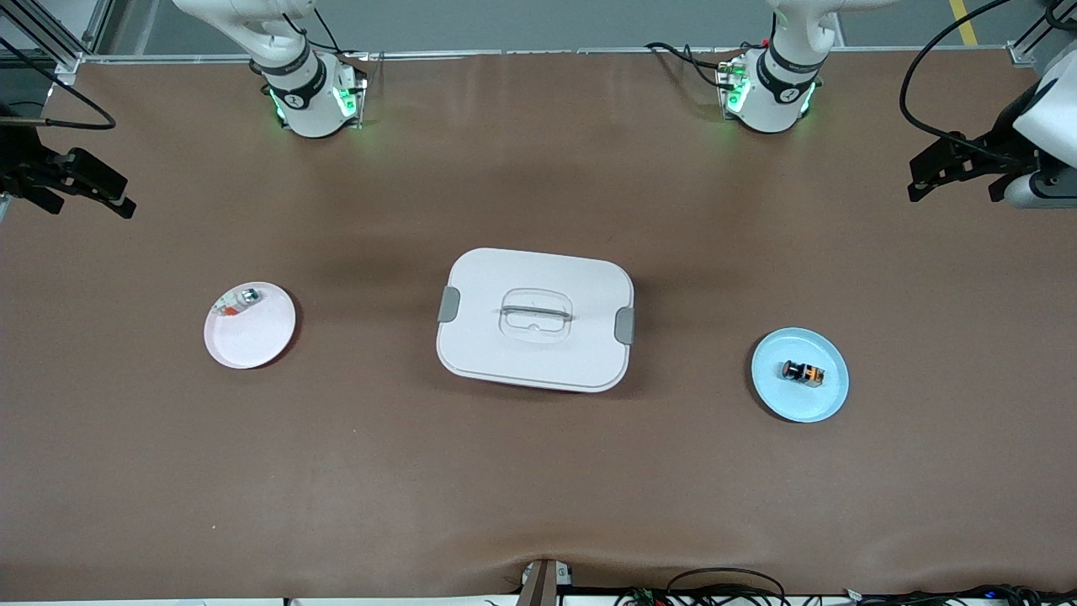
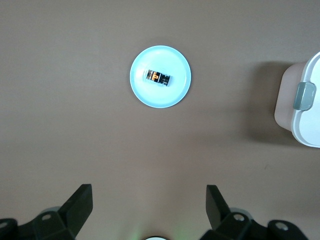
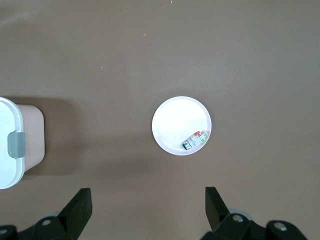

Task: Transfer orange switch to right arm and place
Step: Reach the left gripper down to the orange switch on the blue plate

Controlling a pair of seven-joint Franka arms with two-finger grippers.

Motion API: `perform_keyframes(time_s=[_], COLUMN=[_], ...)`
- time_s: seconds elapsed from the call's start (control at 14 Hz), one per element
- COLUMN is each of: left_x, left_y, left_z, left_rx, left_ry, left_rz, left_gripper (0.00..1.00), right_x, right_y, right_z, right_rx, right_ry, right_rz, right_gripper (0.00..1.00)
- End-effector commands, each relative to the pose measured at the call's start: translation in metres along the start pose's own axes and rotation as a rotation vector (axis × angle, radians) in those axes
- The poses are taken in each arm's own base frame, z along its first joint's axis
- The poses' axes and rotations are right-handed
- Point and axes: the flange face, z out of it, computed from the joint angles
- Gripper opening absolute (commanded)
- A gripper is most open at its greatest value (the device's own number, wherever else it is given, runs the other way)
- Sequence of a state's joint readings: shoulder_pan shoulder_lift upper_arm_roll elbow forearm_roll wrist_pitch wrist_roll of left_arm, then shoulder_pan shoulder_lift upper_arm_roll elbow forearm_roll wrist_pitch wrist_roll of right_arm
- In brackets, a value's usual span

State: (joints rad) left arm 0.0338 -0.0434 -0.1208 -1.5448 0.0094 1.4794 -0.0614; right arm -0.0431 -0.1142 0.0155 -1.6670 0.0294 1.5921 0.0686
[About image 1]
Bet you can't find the orange black switch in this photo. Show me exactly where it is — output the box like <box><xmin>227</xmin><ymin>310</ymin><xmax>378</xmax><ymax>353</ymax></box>
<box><xmin>780</xmin><ymin>359</ymin><xmax>826</xmax><ymax>390</ymax></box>

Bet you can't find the small tube on pink plate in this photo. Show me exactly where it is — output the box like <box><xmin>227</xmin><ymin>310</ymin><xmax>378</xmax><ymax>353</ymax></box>
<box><xmin>215</xmin><ymin>286</ymin><xmax>264</xmax><ymax>319</ymax></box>

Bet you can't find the pink round plate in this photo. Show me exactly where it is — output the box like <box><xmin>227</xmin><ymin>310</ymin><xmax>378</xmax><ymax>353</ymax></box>
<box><xmin>204</xmin><ymin>281</ymin><xmax>297</xmax><ymax>370</ymax></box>

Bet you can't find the light blue round plate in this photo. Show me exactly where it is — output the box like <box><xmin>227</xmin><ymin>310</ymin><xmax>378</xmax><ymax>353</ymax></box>
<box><xmin>751</xmin><ymin>327</ymin><xmax>851</xmax><ymax>423</ymax></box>

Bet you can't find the metal table edge strip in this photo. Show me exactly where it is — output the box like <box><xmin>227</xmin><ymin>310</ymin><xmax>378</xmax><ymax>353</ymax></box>
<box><xmin>80</xmin><ymin>46</ymin><xmax>1032</xmax><ymax>65</ymax></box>

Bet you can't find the white lidded storage box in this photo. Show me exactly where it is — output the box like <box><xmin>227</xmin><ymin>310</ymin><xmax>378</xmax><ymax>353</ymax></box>
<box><xmin>435</xmin><ymin>247</ymin><xmax>636</xmax><ymax>394</ymax></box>

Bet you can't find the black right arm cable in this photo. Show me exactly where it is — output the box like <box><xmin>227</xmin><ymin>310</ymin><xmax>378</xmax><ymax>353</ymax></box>
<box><xmin>0</xmin><ymin>35</ymin><xmax>117</xmax><ymax>131</ymax></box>

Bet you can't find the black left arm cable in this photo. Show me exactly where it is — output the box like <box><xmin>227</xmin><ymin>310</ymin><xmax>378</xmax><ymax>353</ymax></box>
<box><xmin>899</xmin><ymin>0</ymin><xmax>1015</xmax><ymax>152</ymax></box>

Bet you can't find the aluminium frame profile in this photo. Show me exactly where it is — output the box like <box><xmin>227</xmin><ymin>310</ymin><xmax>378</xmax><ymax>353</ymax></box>
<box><xmin>0</xmin><ymin>0</ymin><xmax>114</xmax><ymax>85</ymax></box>
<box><xmin>1008</xmin><ymin>0</ymin><xmax>1077</xmax><ymax>66</ymax></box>

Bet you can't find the black arm base cable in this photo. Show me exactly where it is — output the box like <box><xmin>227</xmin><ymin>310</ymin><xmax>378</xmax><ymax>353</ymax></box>
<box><xmin>644</xmin><ymin>40</ymin><xmax>741</xmax><ymax>89</ymax></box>

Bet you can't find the black cable bundle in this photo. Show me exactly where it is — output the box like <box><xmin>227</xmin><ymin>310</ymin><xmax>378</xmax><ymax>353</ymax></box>
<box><xmin>841</xmin><ymin>583</ymin><xmax>1077</xmax><ymax>606</ymax></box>

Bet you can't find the black looped cable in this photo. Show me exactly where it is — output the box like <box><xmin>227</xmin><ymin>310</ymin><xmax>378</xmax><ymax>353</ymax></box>
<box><xmin>665</xmin><ymin>566</ymin><xmax>789</xmax><ymax>606</ymax></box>

